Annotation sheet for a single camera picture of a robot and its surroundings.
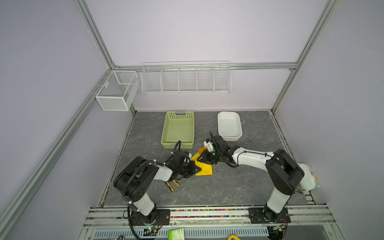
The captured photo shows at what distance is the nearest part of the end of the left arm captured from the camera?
31.5 inches

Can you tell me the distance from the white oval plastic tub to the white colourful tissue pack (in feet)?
1.40

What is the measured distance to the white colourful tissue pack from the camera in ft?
2.67

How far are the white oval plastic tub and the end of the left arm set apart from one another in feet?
0.99

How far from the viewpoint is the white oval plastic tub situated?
1.03m
